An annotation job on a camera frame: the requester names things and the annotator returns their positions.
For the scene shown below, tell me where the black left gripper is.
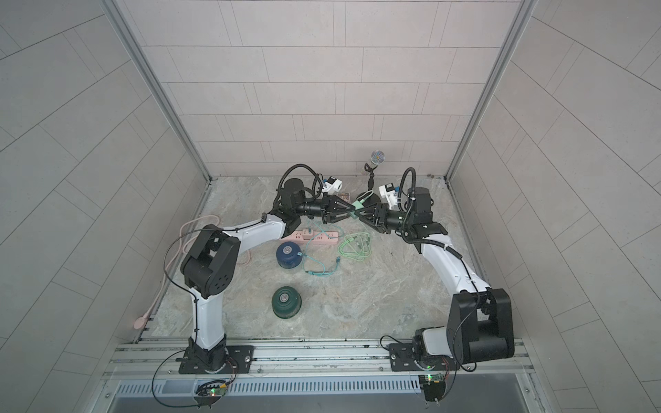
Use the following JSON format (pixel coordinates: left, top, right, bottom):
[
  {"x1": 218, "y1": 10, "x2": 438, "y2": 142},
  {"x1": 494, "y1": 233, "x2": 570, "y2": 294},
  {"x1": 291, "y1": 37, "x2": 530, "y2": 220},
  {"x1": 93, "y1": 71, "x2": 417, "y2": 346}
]
[{"x1": 291, "y1": 196, "x2": 352, "y2": 226}]

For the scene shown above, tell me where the green charging cable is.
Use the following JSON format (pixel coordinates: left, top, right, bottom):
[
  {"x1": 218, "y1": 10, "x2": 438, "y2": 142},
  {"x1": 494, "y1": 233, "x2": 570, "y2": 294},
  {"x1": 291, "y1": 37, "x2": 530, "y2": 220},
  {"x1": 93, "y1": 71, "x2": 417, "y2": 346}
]
[{"x1": 337, "y1": 190, "x2": 375, "y2": 263}]

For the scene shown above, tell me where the blue cordless meat grinder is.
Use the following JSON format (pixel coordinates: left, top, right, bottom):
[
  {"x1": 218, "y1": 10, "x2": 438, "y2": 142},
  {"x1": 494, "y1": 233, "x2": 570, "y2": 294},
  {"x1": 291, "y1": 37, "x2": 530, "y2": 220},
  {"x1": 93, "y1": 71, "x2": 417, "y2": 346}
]
[{"x1": 275, "y1": 241, "x2": 303, "y2": 269}]

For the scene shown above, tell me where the green cordless meat grinder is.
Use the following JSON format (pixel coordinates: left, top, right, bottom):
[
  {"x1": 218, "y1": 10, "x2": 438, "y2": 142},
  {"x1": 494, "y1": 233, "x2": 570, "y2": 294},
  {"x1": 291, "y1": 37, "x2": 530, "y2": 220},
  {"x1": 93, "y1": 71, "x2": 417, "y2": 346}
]
[{"x1": 271, "y1": 286, "x2": 302, "y2": 319}]

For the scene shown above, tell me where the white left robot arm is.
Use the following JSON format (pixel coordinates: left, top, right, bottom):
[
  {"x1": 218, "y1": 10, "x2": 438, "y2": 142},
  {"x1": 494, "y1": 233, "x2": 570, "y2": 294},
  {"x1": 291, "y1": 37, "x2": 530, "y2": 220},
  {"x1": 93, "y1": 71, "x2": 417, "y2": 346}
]
[{"x1": 180, "y1": 178, "x2": 356, "y2": 350}]

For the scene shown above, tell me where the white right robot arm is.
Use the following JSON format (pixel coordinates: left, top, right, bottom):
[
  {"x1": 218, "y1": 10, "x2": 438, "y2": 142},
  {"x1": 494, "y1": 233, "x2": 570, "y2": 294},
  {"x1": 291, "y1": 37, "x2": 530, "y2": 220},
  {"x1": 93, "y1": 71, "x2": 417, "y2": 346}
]
[{"x1": 369, "y1": 187, "x2": 515, "y2": 369}]

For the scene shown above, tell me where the purple playing card box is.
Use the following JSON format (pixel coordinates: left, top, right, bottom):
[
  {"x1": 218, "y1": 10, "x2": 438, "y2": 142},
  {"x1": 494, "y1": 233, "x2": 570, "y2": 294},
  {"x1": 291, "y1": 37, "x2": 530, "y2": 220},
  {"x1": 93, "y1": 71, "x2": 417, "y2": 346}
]
[{"x1": 337, "y1": 193, "x2": 351, "y2": 203}]

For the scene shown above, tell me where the pink power strip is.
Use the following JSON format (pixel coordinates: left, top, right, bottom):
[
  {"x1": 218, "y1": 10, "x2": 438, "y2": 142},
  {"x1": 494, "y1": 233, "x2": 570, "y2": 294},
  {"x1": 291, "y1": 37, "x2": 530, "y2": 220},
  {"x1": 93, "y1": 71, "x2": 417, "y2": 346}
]
[{"x1": 282, "y1": 230, "x2": 340, "y2": 245}]

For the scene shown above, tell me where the black microphone stand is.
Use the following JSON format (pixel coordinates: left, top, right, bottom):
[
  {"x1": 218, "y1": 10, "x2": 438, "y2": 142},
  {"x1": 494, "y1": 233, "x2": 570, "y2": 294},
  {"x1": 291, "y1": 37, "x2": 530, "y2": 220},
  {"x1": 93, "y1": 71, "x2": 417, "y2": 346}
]
[{"x1": 355, "y1": 163, "x2": 375, "y2": 204}]

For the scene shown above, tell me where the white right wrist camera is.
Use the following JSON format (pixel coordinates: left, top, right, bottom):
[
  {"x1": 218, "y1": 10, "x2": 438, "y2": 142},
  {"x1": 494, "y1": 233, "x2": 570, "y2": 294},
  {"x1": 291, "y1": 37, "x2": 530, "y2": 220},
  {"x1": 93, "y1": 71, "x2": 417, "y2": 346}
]
[{"x1": 378, "y1": 182, "x2": 399, "y2": 210}]

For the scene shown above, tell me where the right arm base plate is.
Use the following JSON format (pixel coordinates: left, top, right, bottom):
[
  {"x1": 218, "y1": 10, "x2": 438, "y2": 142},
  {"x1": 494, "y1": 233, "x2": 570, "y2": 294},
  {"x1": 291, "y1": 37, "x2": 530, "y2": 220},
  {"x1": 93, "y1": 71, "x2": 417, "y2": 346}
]
[{"x1": 385, "y1": 342, "x2": 458, "y2": 372}]

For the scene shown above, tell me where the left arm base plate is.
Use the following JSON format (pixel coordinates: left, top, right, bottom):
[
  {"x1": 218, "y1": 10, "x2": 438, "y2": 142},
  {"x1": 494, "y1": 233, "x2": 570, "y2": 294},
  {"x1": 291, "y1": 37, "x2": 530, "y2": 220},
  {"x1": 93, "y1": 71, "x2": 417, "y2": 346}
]
[{"x1": 176, "y1": 345, "x2": 255, "y2": 374}]

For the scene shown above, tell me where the aluminium front rail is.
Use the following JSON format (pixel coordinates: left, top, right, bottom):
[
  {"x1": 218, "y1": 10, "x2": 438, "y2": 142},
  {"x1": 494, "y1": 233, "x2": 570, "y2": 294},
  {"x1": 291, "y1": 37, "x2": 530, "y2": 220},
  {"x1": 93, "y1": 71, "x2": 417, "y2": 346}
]
[{"x1": 102, "y1": 337, "x2": 533, "y2": 380}]

